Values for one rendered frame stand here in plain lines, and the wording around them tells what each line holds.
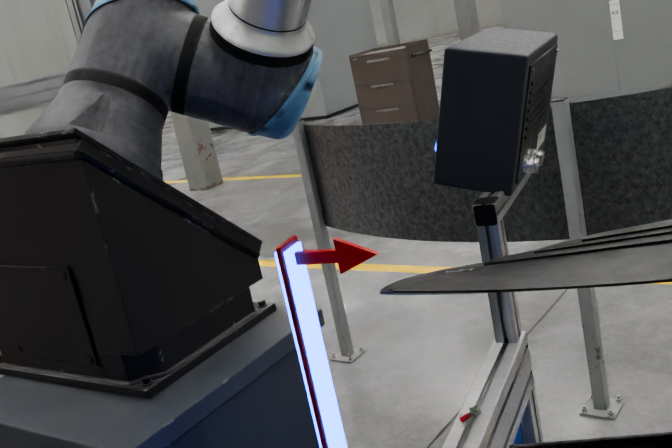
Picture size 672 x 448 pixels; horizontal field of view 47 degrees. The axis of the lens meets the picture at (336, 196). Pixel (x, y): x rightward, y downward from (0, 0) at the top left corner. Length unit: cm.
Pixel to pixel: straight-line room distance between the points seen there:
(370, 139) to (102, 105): 181
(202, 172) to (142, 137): 635
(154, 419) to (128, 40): 39
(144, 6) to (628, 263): 63
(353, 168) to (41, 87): 104
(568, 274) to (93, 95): 57
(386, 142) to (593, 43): 445
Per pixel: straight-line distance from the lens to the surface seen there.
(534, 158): 108
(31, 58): 238
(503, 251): 103
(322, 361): 54
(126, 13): 89
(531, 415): 112
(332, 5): 1058
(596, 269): 39
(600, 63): 684
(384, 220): 265
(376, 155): 258
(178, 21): 88
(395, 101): 730
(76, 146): 75
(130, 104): 84
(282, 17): 82
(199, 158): 716
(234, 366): 82
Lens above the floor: 133
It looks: 13 degrees down
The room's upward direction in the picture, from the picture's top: 12 degrees counter-clockwise
